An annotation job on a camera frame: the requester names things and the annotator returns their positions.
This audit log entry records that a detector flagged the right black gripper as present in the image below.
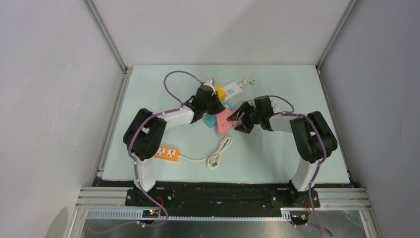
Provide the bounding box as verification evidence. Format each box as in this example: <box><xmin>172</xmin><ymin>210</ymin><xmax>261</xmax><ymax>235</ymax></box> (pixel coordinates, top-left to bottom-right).
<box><xmin>227</xmin><ymin>102</ymin><xmax>263</xmax><ymax>134</ymax></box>

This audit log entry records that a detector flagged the yellow cube socket adapter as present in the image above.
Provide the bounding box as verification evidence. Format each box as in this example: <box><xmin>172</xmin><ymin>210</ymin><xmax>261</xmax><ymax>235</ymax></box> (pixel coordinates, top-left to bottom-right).
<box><xmin>215</xmin><ymin>86</ymin><xmax>226</xmax><ymax>102</ymax></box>

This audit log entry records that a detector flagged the teal power strip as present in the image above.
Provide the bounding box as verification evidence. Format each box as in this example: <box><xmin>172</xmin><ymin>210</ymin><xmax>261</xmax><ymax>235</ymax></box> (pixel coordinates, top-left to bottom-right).
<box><xmin>204</xmin><ymin>103</ymin><xmax>233</xmax><ymax>128</ymax></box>

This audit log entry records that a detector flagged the pink triangular power socket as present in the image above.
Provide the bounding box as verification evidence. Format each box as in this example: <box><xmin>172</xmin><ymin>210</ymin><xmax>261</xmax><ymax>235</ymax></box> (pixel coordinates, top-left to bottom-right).
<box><xmin>216</xmin><ymin>109</ymin><xmax>242</xmax><ymax>135</ymax></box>

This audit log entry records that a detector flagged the white multicolour power strip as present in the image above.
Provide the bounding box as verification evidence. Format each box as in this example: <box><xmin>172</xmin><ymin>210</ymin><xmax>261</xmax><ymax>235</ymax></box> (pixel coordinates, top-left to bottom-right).
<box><xmin>222</xmin><ymin>78</ymin><xmax>257</xmax><ymax>102</ymax></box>

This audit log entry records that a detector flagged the orange power strip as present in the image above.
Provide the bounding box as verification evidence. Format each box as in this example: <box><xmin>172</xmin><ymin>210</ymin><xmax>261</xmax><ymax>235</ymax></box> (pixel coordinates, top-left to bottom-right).
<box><xmin>154</xmin><ymin>146</ymin><xmax>179</xmax><ymax>162</ymax></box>

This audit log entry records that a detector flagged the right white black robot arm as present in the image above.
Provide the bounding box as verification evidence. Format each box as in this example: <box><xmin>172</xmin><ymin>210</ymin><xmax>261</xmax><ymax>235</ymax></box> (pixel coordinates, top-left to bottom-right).
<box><xmin>227</xmin><ymin>95</ymin><xmax>338</xmax><ymax>207</ymax></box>

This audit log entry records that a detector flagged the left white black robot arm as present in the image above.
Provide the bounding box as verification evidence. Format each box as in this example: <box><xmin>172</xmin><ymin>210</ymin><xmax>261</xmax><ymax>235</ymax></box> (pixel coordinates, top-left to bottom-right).
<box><xmin>123</xmin><ymin>84</ymin><xmax>225</xmax><ymax>206</ymax></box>

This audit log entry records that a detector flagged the light green table mat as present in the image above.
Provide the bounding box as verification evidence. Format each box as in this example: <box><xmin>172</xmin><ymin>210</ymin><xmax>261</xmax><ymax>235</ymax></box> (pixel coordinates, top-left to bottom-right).
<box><xmin>102</xmin><ymin>65</ymin><xmax>333</xmax><ymax>183</ymax></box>

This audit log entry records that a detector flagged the right circuit board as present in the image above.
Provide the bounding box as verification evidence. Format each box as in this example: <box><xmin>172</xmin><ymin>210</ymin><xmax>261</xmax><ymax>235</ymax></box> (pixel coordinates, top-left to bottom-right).
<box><xmin>290</xmin><ymin>213</ymin><xmax>309</xmax><ymax>226</ymax></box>

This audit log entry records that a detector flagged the circuit board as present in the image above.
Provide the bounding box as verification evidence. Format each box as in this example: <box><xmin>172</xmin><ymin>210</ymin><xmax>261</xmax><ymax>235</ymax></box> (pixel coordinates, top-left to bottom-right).
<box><xmin>141</xmin><ymin>209</ymin><xmax>160</xmax><ymax>219</ymax></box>
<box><xmin>290</xmin><ymin>213</ymin><xmax>309</xmax><ymax>226</ymax></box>

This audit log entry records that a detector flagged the left circuit board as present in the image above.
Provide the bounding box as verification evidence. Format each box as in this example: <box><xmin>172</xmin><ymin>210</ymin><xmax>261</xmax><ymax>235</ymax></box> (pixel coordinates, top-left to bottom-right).
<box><xmin>141</xmin><ymin>209</ymin><xmax>160</xmax><ymax>219</ymax></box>

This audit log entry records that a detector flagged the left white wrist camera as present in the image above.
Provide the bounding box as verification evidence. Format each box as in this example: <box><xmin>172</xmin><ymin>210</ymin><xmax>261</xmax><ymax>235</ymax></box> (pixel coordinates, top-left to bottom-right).
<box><xmin>201</xmin><ymin>78</ymin><xmax>216</xmax><ymax>93</ymax></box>

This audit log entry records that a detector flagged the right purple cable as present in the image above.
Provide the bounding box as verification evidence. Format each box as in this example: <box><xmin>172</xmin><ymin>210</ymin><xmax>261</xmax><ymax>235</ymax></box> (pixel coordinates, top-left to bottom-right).
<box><xmin>267</xmin><ymin>95</ymin><xmax>334</xmax><ymax>238</ymax></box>

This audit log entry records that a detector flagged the orange strip white cord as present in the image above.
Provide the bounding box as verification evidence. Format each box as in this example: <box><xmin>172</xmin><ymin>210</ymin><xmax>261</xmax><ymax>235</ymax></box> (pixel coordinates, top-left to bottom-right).
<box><xmin>178</xmin><ymin>134</ymin><xmax>233</xmax><ymax>170</ymax></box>

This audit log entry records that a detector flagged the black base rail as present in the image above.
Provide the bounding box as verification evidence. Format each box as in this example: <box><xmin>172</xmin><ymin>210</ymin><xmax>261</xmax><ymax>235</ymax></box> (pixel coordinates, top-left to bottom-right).
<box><xmin>92</xmin><ymin>178</ymin><xmax>320</xmax><ymax>219</ymax></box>

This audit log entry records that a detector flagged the left aluminium frame post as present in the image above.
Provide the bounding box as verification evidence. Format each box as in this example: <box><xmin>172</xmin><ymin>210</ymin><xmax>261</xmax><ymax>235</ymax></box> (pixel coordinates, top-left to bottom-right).
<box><xmin>82</xmin><ymin>0</ymin><xmax>128</xmax><ymax>73</ymax></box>

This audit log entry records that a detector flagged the aluminium frame post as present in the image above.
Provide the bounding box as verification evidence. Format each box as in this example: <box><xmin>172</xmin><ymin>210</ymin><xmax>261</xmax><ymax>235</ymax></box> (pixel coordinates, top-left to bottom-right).
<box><xmin>316</xmin><ymin>0</ymin><xmax>361</xmax><ymax>70</ymax></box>
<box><xmin>82</xmin><ymin>0</ymin><xmax>128</xmax><ymax>73</ymax></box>

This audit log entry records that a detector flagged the right aluminium frame post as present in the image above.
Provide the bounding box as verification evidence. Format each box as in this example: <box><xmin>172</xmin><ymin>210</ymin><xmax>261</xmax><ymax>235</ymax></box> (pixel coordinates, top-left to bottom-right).
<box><xmin>316</xmin><ymin>0</ymin><xmax>361</xmax><ymax>70</ymax></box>

